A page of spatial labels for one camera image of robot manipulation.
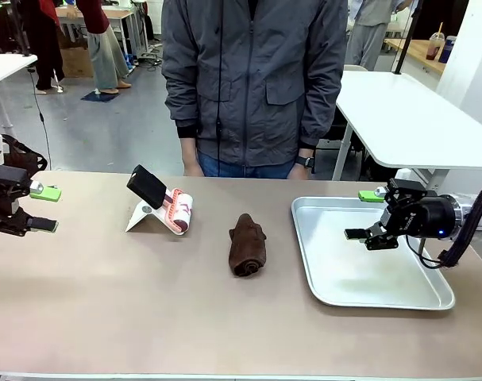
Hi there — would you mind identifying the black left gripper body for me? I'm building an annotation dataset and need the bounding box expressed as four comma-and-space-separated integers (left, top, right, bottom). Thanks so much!
0, 186, 21, 223

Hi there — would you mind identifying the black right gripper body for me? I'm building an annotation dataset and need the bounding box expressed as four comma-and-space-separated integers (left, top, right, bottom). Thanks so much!
383, 178, 457, 240

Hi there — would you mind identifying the dark brown cloth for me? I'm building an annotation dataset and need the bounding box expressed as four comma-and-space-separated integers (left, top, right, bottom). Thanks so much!
228, 213, 268, 279

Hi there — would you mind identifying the person's left forearm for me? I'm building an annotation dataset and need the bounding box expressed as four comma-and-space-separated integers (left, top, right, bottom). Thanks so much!
298, 63, 348, 160

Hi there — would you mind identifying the person's right forearm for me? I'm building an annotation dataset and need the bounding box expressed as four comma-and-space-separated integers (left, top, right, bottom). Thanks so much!
162, 67, 201, 154

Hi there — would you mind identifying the person's left hand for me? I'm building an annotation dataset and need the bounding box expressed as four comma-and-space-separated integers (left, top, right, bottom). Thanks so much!
286, 164, 314, 180

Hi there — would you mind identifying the person's right hand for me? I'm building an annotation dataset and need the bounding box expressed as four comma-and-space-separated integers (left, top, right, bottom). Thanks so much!
183, 148, 206, 178

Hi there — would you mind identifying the silver metal tray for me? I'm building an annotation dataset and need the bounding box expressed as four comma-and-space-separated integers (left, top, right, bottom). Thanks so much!
290, 195, 457, 311

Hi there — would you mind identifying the large white table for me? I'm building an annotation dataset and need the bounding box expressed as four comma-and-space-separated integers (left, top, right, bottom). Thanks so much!
331, 63, 482, 183

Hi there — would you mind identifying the white folded roller stand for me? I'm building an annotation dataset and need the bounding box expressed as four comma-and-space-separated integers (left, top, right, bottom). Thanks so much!
125, 200, 186, 237

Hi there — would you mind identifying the blue floor mat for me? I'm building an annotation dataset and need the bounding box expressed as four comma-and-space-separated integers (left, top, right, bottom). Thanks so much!
80, 90, 121, 103

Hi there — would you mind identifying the small white table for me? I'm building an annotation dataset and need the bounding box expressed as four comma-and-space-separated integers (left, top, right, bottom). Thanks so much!
0, 53, 39, 137

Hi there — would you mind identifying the cardboard box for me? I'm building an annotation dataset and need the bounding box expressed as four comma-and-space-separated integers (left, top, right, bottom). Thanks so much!
57, 37, 94, 79

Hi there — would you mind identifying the person in red top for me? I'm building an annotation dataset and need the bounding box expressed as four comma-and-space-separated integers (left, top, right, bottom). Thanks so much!
75, 0, 133, 95

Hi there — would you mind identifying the person in black clothes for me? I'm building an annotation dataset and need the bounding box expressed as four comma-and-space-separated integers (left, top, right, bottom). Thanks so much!
10, 0, 65, 95

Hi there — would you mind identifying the wooden table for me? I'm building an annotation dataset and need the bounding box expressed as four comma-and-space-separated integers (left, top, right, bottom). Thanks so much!
383, 38, 448, 76

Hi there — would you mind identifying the black pole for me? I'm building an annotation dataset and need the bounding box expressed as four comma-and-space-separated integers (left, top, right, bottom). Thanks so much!
393, 0, 424, 76

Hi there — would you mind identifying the person in grey clothes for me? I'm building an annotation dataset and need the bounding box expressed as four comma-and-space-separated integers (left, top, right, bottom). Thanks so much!
345, 0, 408, 72

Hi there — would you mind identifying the person in grey jacket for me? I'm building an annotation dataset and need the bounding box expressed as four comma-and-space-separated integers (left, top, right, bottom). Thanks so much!
160, 0, 349, 179

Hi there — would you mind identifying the plastic cup with straw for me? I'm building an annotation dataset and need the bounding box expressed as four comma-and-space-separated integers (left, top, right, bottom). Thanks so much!
426, 21, 446, 61

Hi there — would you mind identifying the blue bottle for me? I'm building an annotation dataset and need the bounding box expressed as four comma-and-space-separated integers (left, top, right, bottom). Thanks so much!
438, 35, 458, 64

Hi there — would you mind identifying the wooden desk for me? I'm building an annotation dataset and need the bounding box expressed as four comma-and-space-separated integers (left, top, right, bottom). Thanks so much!
56, 6, 148, 60

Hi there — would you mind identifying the black floor cable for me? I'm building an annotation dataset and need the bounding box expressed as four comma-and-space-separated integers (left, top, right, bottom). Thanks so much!
27, 67, 52, 172

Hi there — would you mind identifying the black hanging cord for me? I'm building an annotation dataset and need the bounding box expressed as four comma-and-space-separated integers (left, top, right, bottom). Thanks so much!
214, 0, 226, 178

